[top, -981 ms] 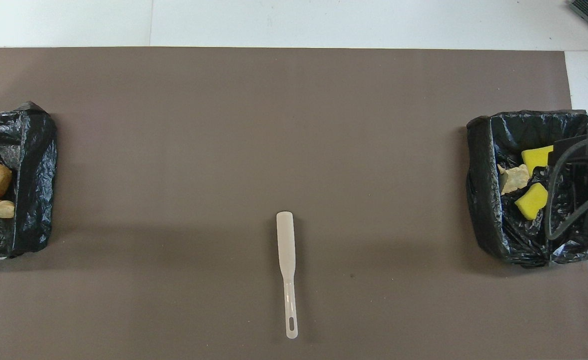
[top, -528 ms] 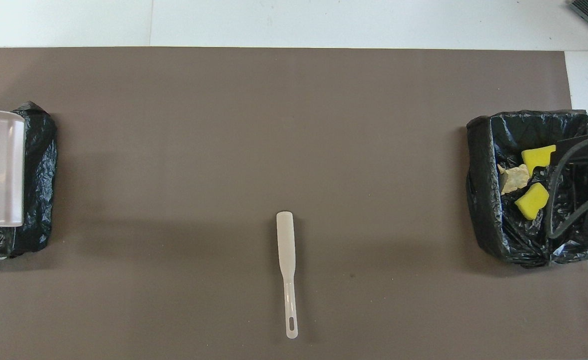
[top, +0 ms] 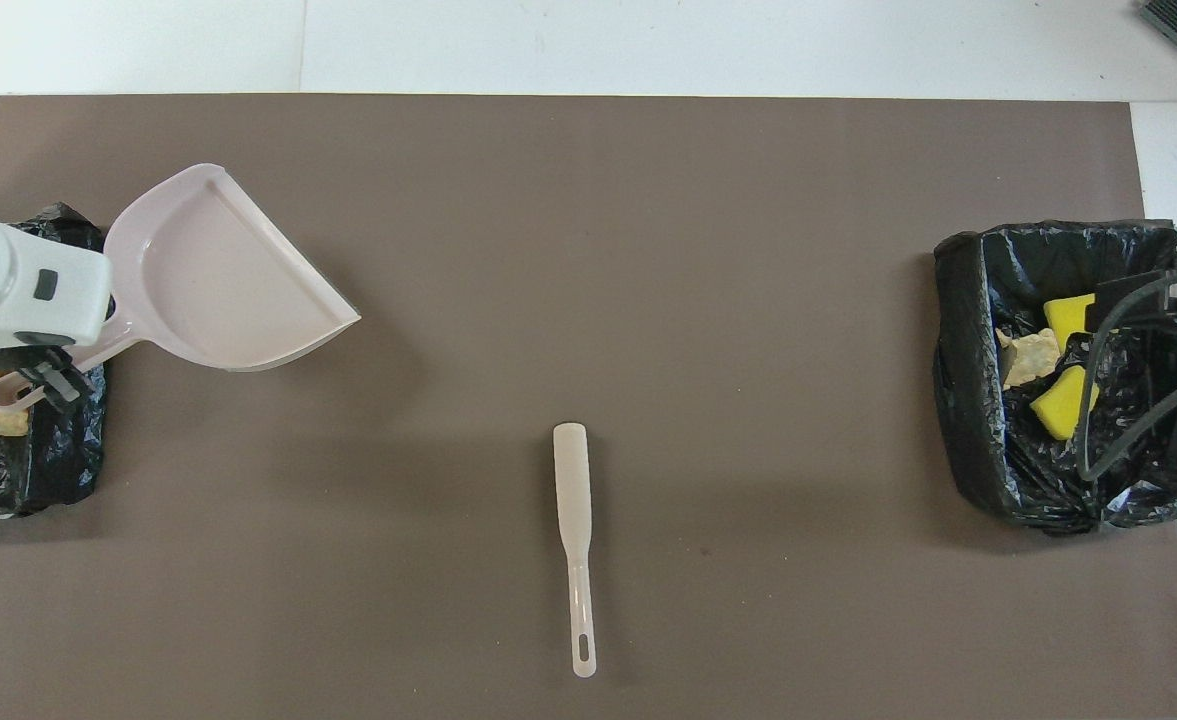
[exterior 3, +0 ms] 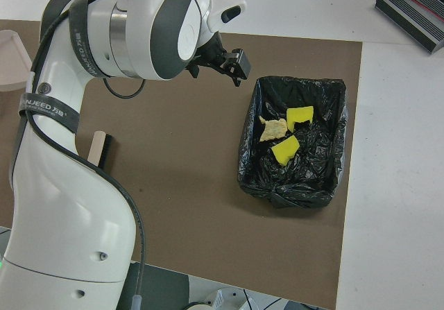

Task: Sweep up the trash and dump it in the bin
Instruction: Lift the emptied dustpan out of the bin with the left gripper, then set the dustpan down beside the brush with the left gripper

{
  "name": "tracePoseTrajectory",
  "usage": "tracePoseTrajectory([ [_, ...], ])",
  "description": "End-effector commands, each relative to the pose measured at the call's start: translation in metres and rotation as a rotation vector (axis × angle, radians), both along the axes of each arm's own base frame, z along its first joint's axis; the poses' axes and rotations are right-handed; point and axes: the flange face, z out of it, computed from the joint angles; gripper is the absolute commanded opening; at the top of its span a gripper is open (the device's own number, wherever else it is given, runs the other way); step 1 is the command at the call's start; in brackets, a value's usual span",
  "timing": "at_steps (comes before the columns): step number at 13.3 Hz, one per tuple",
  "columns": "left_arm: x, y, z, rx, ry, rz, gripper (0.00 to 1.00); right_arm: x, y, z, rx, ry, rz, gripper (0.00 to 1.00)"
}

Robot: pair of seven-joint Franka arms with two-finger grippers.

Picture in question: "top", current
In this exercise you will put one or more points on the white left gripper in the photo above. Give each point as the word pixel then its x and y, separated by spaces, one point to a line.
pixel 48 300

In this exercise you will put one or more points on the notched yellow sponge piece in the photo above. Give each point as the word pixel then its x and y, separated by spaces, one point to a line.
pixel 1066 312

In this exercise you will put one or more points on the orange striped foam piece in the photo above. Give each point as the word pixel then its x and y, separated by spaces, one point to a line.
pixel 1030 358

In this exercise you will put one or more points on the green and yellow sponge piece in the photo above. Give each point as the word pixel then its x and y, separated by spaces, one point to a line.
pixel 1058 405

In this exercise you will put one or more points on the beige plastic dustpan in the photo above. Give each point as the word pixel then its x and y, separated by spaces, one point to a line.
pixel 218 280

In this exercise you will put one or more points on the beige hand brush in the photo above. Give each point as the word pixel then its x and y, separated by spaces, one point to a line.
pixel 570 480

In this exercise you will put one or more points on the black bag lined bin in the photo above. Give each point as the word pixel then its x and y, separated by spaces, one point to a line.
pixel 48 460
pixel 968 400

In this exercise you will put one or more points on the brown table mat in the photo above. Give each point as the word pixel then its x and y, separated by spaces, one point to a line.
pixel 648 250

